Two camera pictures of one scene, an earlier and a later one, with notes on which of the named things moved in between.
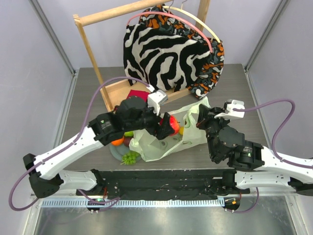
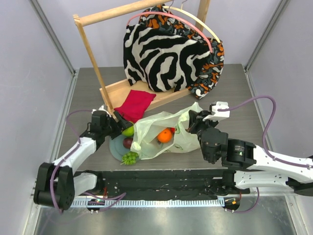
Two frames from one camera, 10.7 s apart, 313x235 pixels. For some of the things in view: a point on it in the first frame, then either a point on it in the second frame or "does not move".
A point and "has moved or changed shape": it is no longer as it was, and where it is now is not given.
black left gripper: (160, 131) to (119, 126)
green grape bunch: (129, 158) does not move
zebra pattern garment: (163, 60) does not move
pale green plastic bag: (146, 143) has moved or changed shape
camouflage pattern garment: (161, 17) does not move
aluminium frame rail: (45, 22) does not move
